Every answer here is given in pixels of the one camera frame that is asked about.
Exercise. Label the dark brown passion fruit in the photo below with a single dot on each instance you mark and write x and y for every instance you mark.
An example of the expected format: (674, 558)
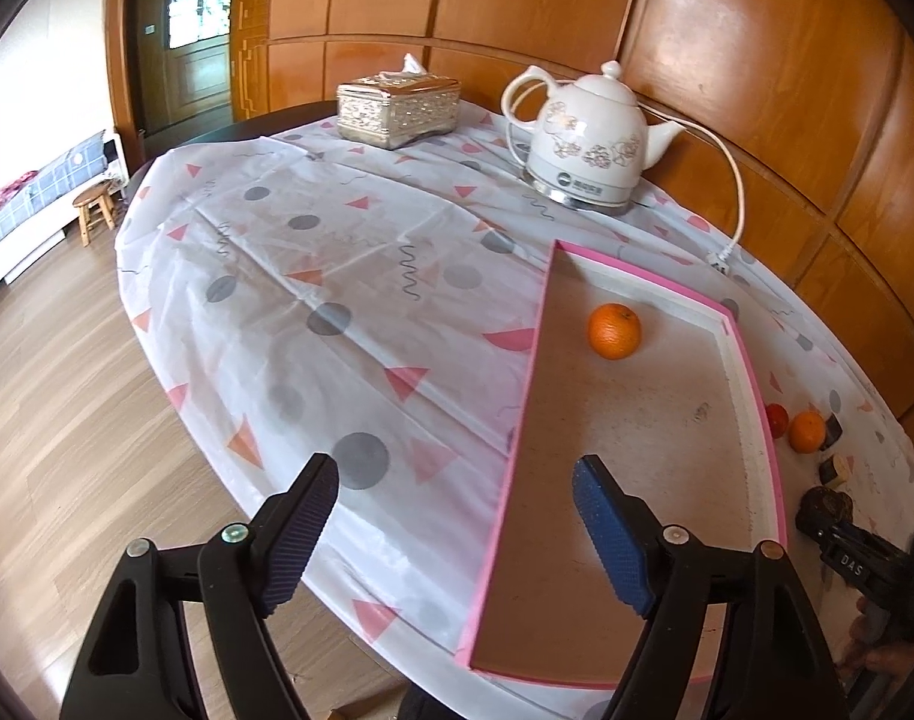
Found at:
(820, 504)

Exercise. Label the white floor heater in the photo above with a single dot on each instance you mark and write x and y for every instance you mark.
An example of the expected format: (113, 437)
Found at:
(116, 157)

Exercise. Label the white patterned tablecloth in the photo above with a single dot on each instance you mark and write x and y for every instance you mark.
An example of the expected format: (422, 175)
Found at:
(314, 240)

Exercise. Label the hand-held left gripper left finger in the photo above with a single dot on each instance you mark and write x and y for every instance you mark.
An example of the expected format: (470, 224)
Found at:
(299, 532)

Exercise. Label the pink-edged cardboard tray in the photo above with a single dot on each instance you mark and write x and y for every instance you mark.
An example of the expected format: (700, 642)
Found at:
(614, 450)

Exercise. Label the person's right hand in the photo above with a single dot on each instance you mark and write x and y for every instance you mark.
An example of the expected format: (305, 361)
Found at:
(888, 664)

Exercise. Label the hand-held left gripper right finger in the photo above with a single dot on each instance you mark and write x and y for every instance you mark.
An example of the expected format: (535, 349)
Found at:
(611, 532)

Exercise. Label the round tan cut fruit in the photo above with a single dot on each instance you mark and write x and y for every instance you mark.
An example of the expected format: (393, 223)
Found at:
(835, 469)

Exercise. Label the bed with blue bedding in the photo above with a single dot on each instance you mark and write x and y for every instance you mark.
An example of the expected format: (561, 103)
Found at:
(22, 225)

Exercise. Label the dark brown chocolate piece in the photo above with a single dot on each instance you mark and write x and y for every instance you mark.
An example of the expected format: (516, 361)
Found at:
(834, 433)

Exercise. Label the silver ornate tissue box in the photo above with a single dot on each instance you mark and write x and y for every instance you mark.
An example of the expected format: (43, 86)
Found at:
(397, 112)

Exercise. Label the wooden glazed door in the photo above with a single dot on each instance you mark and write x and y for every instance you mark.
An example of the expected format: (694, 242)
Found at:
(202, 75)

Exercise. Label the red tomato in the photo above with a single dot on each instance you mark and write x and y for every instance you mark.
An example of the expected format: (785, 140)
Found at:
(778, 421)

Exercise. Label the small wooden stool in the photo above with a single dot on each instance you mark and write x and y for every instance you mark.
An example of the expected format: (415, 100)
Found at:
(93, 199)

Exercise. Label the orange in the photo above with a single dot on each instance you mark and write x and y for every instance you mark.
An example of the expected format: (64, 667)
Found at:
(614, 330)
(807, 433)

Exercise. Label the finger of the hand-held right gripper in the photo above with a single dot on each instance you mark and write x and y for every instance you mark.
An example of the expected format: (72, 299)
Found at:
(854, 559)

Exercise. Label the white floral electric kettle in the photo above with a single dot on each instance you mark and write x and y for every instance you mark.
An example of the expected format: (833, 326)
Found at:
(592, 142)

